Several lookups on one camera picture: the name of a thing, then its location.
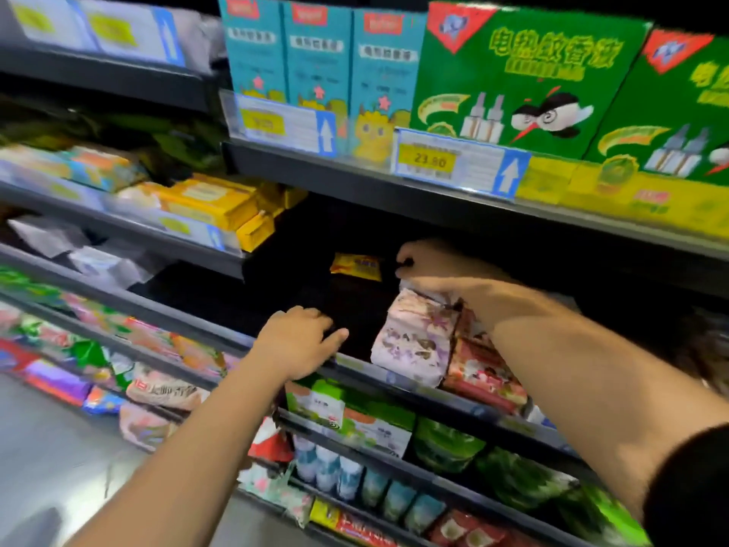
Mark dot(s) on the dark green packets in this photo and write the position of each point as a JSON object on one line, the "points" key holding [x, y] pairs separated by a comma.
{"points": [[171, 142]]}

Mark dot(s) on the stack of yellow soap cartons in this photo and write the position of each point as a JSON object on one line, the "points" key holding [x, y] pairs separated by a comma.
{"points": [[216, 205]]}

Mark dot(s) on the row of pink orange packets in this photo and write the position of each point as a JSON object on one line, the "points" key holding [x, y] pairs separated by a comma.
{"points": [[137, 334]]}

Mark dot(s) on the pile of colourful packets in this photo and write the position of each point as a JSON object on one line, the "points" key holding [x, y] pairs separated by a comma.
{"points": [[68, 381]]}

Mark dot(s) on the yellow soap packet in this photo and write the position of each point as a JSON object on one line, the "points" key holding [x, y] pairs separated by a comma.
{"points": [[355, 267]]}

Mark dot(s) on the orange white packet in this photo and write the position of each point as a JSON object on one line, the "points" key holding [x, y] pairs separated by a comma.
{"points": [[105, 167]]}

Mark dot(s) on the person's right hand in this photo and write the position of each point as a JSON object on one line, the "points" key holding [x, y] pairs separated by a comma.
{"points": [[450, 267]]}

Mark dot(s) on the teal box pink flower print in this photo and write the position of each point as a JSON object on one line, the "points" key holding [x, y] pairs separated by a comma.
{"points": [[253, 45], [317, 62]]}

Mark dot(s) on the row of blue white tubes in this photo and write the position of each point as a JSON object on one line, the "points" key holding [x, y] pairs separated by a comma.
{"points": [[365, 484]]}

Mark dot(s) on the green white carton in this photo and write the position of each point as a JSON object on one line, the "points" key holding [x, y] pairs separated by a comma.
{"points": [[317, 404], [378, 429]]}

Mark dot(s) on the person's right forearm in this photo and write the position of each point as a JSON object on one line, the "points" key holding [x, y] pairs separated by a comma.
{"points": [[604, 370]]}

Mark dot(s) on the stack of white plastic packs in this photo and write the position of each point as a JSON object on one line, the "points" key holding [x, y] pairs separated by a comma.
{"points": [[203, 40]]}

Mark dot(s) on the white blue price strip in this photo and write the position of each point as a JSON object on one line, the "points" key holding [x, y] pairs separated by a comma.
{"points": [[68, 188]]}

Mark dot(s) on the person's left forearm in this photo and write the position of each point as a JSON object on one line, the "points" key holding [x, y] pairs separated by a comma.
{"points": [[182, 461]]}

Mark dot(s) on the yellow red flat pack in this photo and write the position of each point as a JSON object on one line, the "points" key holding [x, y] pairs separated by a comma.
{"points": [[348, 524]]}

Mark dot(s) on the white blue price tag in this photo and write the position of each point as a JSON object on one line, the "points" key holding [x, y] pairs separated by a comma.
{"points": [[456, 165], [131, 30], [285, 125]]}

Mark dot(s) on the teal box yellow cartoon print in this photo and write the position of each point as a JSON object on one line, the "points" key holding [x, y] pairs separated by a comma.
{"points": [[385, 74]]}

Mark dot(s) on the red white packet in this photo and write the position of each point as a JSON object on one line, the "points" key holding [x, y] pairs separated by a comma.
{"points": [[271, 441]]}

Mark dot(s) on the stack of floral soap boxes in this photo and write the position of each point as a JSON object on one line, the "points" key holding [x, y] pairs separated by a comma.
{"points": [[410, 342]]}

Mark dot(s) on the green box mosquito print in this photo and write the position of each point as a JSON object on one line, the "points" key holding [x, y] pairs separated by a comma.
{"points": [[672, 119], [524, 74]]}

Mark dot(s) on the white floral packet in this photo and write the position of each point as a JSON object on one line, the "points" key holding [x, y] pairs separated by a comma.
{"points": [[273, 490]]}

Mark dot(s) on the row of red tubes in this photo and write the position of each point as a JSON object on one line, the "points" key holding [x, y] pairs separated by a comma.
{"points": [[478, 530]]}

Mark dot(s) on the stack of pink soap boxes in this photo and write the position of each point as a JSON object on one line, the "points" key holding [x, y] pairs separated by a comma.
{"points": [[484, 376]]}

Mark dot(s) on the person's left hand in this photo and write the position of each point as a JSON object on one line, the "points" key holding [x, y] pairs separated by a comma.
{"points": [[296, 342]]}

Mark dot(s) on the white plastic pack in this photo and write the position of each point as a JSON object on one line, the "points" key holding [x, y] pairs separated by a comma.
{"points": [[91, 258]]}

